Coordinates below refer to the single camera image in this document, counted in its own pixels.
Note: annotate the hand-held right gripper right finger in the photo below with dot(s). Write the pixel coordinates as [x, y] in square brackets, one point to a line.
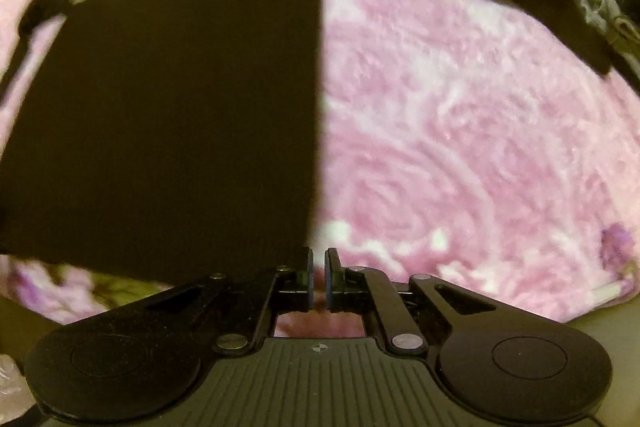
[331, 278]

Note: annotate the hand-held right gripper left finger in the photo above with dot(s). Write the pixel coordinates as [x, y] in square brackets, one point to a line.
[309, 278]

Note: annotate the black and grey garment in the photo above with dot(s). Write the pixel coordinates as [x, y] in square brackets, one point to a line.
[175, 132]

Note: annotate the pink floral blanket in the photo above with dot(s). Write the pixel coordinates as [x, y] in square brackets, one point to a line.
[450, 132]

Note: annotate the pale crumpled plastic bag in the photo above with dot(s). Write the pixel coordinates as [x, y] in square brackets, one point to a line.
[10, 382]

